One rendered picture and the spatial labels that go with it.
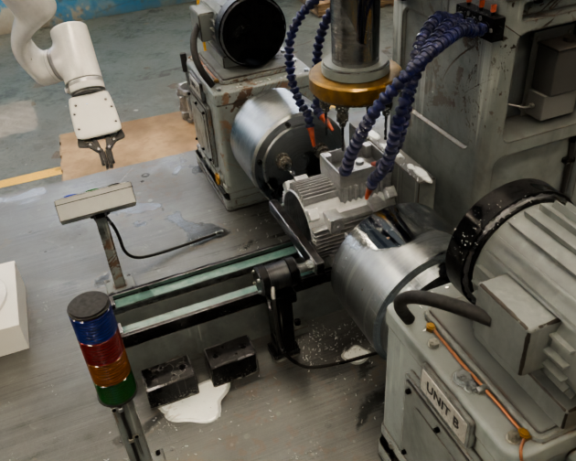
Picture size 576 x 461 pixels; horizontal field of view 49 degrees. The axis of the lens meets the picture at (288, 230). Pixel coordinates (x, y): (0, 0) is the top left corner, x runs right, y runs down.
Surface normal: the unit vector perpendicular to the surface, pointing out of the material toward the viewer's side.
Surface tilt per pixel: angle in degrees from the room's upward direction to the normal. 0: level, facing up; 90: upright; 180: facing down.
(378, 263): 43
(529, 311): 0
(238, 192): 90
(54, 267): 0
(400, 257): 28
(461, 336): 0
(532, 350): 90
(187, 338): 90
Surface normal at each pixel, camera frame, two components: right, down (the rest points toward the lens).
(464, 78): -0.92, 0.27
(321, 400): -0.07, -0.81
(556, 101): 0.38, 0.52
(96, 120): 0.26, -0.10
